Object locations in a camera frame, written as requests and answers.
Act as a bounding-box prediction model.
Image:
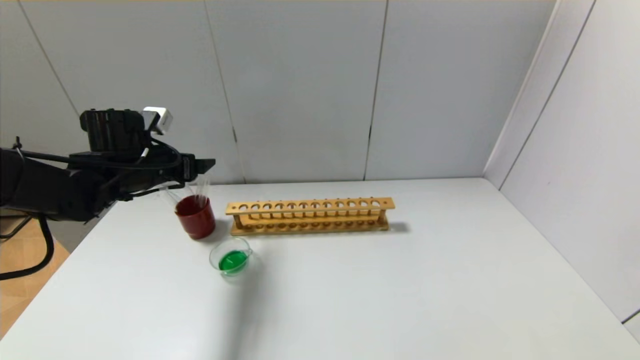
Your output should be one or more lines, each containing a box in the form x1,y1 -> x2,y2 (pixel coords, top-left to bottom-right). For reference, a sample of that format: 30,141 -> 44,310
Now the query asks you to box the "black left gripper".
152,145 -> 216,184

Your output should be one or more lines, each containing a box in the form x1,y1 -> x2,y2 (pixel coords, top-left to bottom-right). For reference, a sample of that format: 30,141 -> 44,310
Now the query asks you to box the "black hanging arm cable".
0,215 -> 55,281

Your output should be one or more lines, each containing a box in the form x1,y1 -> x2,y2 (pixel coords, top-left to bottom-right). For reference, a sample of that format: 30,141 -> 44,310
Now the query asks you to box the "blue pigment glass test tube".
159,186 -> 184,208

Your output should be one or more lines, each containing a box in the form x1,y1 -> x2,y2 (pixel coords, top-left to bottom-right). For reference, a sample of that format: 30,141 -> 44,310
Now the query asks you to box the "clear glass beaker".
209,237 -> 256,284

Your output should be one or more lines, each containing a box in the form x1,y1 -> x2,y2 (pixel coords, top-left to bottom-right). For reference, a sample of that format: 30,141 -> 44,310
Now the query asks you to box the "black curved metal frame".
0,215 -> 32,240

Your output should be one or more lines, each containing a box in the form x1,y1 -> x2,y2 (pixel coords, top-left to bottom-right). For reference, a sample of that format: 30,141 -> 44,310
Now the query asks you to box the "red plastic cup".
174,194 -> 217,240

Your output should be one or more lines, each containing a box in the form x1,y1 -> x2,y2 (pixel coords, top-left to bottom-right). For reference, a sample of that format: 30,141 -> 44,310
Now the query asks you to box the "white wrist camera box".
142,106 -> 174,136

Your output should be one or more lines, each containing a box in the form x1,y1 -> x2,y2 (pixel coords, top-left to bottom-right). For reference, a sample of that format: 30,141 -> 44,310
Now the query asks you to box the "wooden test tube rack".
225,197 -> 396,237

